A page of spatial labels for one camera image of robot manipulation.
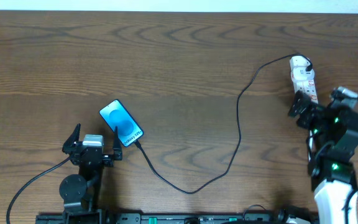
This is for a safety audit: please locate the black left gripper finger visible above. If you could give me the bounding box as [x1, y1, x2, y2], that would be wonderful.
[112, 126, 122, 161]
[62, 123, 81, 154]

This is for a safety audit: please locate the white power strip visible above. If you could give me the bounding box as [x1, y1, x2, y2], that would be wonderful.
[290, 55, 318, 103]

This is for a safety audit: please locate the blue Galaxy smartphone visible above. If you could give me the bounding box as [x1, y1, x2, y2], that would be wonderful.
[99, 99, 144, 147]

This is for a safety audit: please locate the black charger cable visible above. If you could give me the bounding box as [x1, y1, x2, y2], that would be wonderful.
[134, 53, 314, 195]

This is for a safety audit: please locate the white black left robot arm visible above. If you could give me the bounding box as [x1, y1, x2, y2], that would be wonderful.
[59, 124, 122, 224]

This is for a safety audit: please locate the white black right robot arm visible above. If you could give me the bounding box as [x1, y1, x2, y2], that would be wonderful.
[288, 87, 358, 223]

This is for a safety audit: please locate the white power strip cord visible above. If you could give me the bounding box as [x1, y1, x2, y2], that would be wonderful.
[308, 130, 315, 162]

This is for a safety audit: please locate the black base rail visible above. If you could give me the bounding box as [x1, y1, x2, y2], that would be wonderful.
[35, 205, 319, 224]

